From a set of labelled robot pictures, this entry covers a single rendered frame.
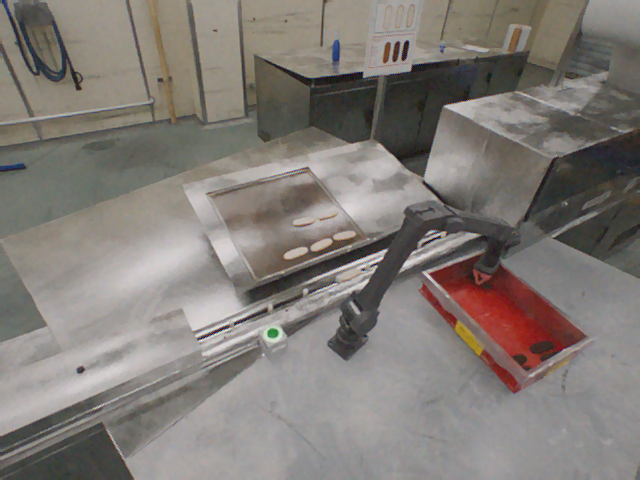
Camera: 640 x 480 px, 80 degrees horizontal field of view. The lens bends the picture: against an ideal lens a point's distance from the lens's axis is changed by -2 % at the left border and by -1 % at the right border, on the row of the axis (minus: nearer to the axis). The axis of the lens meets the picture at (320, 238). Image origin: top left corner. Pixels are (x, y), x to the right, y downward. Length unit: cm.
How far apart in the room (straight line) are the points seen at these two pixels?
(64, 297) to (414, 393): 123
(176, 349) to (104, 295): 46
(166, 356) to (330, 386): 48
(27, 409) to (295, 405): 67
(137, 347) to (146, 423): 21
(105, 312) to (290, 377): 68
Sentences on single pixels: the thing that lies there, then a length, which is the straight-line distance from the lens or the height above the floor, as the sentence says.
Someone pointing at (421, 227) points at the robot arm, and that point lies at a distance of 103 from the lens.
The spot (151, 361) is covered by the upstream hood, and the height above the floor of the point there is 92.
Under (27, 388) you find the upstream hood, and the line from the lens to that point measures 129.
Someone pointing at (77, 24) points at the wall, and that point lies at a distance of 457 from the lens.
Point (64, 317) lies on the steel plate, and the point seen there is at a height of 82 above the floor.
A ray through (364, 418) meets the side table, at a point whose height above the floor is 82.
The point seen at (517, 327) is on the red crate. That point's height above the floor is 82.
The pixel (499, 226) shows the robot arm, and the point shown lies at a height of 116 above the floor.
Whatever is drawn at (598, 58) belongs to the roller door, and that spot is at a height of 42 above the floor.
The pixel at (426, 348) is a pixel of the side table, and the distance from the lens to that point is 135.
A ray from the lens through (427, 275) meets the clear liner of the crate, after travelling 143.
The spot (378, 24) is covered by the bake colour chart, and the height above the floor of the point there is 152.
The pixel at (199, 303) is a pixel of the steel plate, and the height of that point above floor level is 82.
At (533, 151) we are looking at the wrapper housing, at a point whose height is 129.
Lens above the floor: 188
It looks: 40 degrees down
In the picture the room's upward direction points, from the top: 4 degrees clockwise
